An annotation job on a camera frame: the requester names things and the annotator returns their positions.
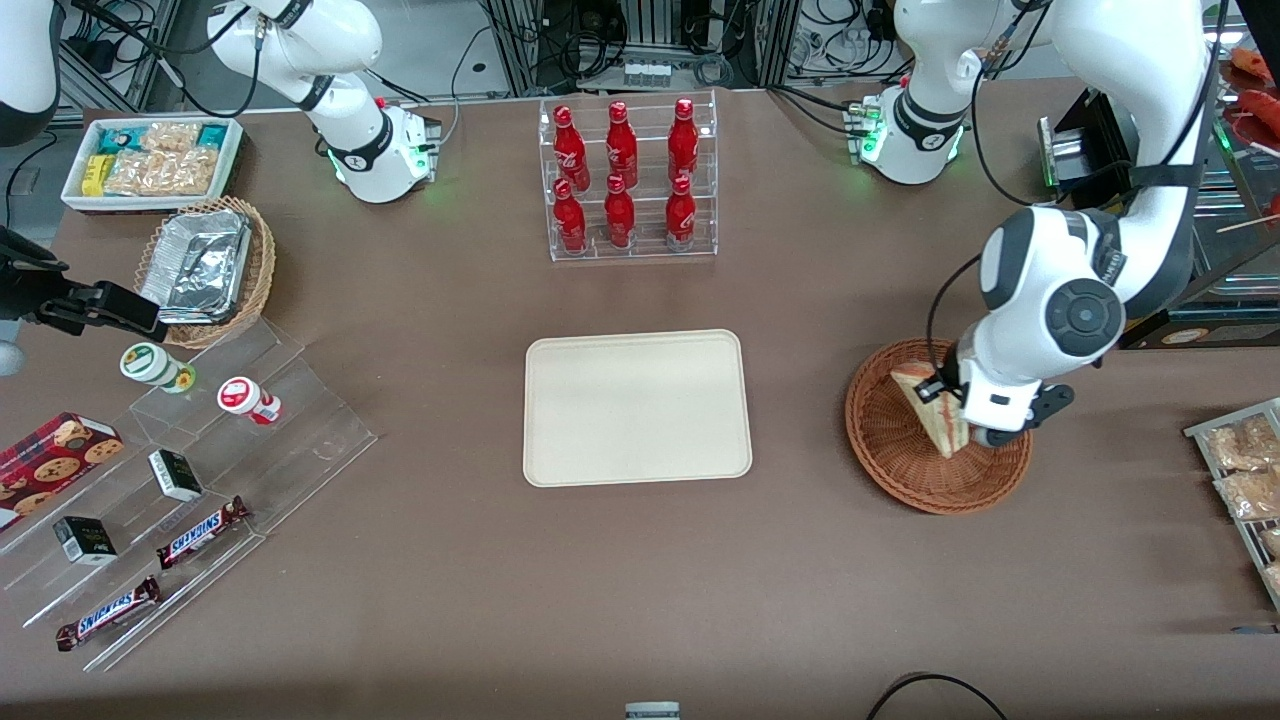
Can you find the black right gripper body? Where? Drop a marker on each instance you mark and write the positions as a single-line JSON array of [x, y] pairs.
[[22, 291]]

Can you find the triangular sandwich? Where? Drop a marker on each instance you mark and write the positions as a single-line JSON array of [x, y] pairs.
[[935, 425]]

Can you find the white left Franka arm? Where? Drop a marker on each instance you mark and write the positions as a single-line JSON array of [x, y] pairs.
[[915, 150]]

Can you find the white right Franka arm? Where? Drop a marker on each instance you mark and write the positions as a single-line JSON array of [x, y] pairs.
[[370, 150]]

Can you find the light wicker basket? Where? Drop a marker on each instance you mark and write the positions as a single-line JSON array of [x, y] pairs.
[[258, 275]]

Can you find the brown wicker basket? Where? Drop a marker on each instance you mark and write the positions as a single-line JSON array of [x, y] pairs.
[[930, 485]]

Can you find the grey metal snack tray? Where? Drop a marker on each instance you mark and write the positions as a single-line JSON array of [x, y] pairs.
[[1200, 432]]

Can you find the cream plastic serving tray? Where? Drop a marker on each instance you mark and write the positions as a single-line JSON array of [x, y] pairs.
[[637, 408]]

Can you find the green sunflower yogurt cup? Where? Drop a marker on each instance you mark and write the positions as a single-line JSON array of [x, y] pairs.
[[145, 362]]

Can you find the stacked aluminium foil containers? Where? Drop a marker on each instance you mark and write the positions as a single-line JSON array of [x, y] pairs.
[[200, 265]]

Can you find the white rectangular snack bin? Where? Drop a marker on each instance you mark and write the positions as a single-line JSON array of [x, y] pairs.
[[75, 198]]

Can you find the yellow snack packet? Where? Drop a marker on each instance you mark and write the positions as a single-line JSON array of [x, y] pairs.
[[95, 176]]

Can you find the red lid yogurt cup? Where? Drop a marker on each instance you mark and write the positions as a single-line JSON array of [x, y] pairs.
[[240, 396]]

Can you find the clear cracker bag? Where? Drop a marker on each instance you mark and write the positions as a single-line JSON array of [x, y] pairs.
[[170, 136], [135, 173], [190, 170]]

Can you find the red plaid cookie box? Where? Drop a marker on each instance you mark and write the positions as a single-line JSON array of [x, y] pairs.
[[50, 465]]

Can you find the small black carton box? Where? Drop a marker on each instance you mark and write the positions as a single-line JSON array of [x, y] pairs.
[[176, 475], [85, 541]]

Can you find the teal snack packet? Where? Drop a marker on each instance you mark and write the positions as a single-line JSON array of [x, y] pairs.
[[213, 135], [120, 139]]

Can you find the clear fried snack bag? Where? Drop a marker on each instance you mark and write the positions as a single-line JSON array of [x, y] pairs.
[[1240, 445], [1272, 541], [1250, 493], [1274, 579]]

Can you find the clear acrylic stepped shelf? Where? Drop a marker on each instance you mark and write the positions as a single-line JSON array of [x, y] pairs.
[[300, 440]]

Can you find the Snickers chocolate bar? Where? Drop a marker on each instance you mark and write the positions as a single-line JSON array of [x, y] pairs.
[[108, 613], [203, 531]]

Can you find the red cola bottle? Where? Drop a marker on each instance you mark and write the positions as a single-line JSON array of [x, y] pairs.
[[683, 140], [619, 215], [571, 150], [680, 213], [570, 220], [621, 145]]

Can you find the clear acrylic bottle rack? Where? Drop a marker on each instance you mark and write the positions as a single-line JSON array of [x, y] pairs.
[[645, 245]]

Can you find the small grey label block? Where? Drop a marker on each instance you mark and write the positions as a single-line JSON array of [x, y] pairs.
[[652, 712]]

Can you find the metal equipment rack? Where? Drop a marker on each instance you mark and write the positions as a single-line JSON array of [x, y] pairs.
[[650, 30]]

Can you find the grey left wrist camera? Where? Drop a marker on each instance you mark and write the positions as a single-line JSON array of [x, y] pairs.
[[987, 437]]

